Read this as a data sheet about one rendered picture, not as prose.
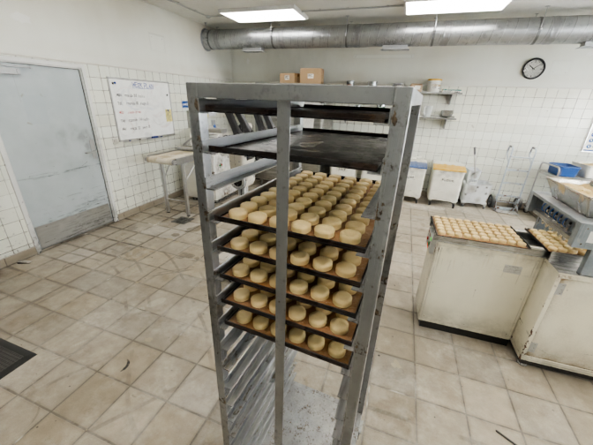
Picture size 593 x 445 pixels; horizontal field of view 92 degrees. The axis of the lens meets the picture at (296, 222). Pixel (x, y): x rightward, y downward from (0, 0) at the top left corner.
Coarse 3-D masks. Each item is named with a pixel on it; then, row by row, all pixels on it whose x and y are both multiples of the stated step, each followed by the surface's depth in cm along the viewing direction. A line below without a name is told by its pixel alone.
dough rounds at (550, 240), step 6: (534, 234) 219; (540, 234) 217; (546, 234) 217; (552, 234) 217; (540, 240) 209; (546, 240) 207; (552, 240) 207; (558, 240) 209; (546, 246) 202; (552, 246) 198; (558, 246) 200; (564, 246) 200; (570, 246) 199; (558, 252) 195; (564, 252) 194; (570, 252) 194; (576, 252) 192; (582, 252) 192
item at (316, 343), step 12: (240, 312) 94; (240, 324) 91; (252, 324) 92; (264, 324) 89; (288, 336) 87; (300, 336) 85; (312, 336) 85; (312, 348) 82; (324, 348) 84; (336, 348) 81; (348, 360) 80
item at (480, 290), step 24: (528, 240) 225; (432, 264) 226; (456, 264) 220; (480, 264) 215; (504, 264) 210; (528, 264) 205; (432, 288) 233; (456, 288) 227; (480, 288) 221; (504, 288) 216; (528, 288) 211; (432, 312) 241; (456, 312) 235; (480, 312) 228; (504, 312) 223; (480, 336) 239; (504, 336) 230
